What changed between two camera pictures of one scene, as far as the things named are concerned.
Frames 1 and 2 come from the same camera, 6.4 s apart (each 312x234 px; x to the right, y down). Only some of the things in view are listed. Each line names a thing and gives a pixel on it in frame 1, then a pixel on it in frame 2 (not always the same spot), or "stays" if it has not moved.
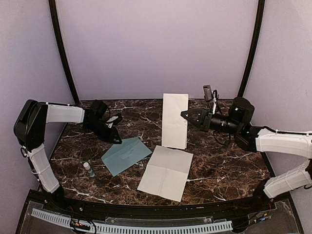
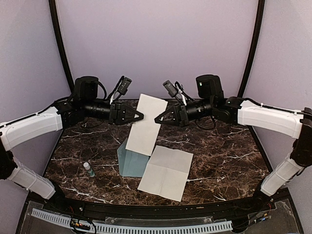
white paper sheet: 167,173 stays
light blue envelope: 120,156 -> 130,163
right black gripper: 204,126 -> 183,122
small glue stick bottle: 87,166 stays
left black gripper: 109,137 -> 117,114
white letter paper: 174,129 -> 144,132
